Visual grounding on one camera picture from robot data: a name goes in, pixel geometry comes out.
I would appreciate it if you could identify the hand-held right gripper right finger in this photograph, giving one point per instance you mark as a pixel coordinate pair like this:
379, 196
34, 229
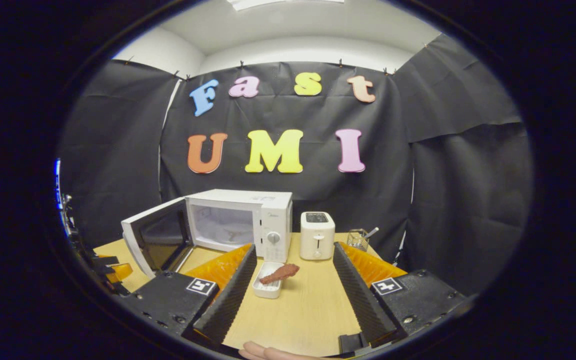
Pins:
360, 300

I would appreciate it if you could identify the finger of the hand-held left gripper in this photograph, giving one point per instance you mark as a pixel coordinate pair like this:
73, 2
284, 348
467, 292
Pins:
120, 272

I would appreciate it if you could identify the large ceiling light panel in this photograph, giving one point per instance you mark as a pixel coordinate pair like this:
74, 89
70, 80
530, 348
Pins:
288, 4

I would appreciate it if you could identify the white toaster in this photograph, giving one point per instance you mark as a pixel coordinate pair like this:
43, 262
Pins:
317, 245

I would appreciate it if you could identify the brown meat slice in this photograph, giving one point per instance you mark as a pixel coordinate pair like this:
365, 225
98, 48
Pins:
280, 273

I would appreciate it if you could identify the small white rectangular tray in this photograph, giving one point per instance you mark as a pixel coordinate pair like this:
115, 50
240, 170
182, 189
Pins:
268, 291

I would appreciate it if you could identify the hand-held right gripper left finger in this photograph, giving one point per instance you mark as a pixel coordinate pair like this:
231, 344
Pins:
230, 300

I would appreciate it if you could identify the white microwave oven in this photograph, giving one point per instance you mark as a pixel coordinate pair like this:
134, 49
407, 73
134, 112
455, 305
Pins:
268, 220

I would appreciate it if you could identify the small clear glass container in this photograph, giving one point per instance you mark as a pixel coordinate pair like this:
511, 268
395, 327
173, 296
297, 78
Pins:
357, 241

